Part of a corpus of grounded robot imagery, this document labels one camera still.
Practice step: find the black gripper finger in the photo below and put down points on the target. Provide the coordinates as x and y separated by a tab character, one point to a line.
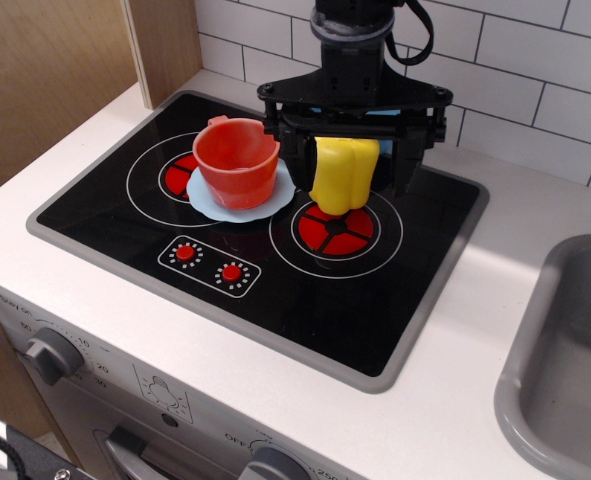
300	156
397	165

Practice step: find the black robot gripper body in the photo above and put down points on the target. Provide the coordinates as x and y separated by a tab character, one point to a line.
355	79

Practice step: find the red plastic cup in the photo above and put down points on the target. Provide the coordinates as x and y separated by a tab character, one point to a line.
235	155

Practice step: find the light blue scalloped plate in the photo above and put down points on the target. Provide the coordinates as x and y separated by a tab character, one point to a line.
244	207

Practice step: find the blue plastic bowl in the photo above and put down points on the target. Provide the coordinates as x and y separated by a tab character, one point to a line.
377	125

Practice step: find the yellow toy bell pepper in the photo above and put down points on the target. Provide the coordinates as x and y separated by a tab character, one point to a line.
344	172

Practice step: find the black toy stovetop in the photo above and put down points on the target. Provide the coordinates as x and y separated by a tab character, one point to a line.
347	296

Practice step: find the right red stove knob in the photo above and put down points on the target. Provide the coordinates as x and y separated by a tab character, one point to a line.
231	273

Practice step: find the red stove knob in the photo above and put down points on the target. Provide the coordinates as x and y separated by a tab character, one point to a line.
231	273
185	253

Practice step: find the left red stove knob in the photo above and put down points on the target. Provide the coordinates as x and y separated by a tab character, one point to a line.
185	253

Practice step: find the wooden side panel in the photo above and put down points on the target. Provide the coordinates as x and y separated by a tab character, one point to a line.
63	61

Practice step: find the grey toy sink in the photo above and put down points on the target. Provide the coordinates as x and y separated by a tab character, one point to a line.
542	399

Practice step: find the grey oven temperature knob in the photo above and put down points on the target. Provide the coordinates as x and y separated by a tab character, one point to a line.
271	464

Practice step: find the grey timer dial knob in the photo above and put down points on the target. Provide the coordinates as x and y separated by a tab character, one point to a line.
53	356

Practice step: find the black equipment bottom left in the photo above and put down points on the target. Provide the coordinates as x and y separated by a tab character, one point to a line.
25	459

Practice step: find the grey oven door handle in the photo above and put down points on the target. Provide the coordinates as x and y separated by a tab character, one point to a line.
126	449

